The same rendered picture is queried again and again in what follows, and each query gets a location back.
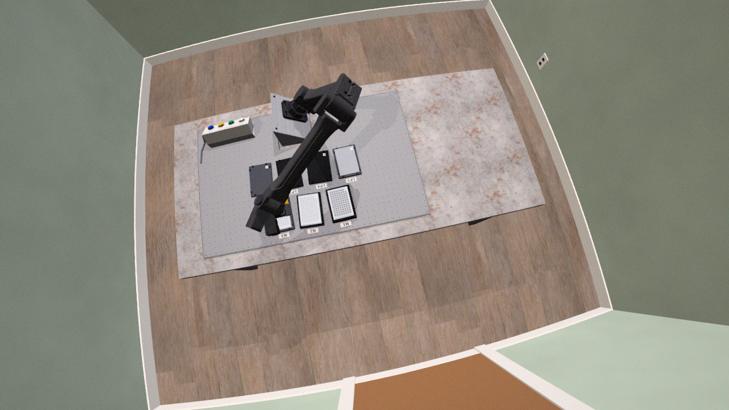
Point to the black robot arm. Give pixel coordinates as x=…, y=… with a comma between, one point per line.
x=339, y=99

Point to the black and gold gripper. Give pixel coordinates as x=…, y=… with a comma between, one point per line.
x=286, y=211

